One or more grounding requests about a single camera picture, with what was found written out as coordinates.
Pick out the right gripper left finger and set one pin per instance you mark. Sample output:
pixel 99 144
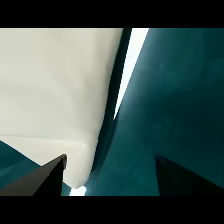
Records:
pixel 40 180

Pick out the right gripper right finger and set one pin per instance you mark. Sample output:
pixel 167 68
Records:
pixel 183 178

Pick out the cream T-shirt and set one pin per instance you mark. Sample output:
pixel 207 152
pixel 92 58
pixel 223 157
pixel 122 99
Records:
pixel 53 90

